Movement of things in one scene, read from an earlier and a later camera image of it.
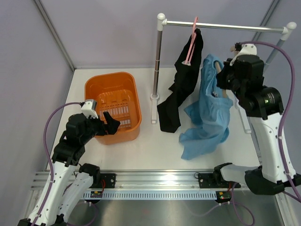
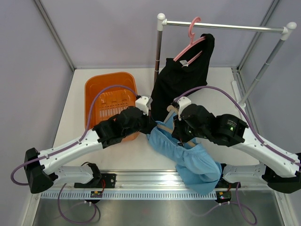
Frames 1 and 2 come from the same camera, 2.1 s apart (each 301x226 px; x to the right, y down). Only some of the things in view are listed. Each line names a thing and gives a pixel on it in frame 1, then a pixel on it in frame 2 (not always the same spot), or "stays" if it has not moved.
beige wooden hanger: (218, 70) → (170, 109)
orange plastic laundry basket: (117, 93) stays
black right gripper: (227, 68) → (178, 132)
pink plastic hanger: (190, 53) → (192, 35)
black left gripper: (110, 128) → (150, 124)
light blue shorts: (208, 117) → (195, 165)
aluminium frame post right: (266, 19) stays
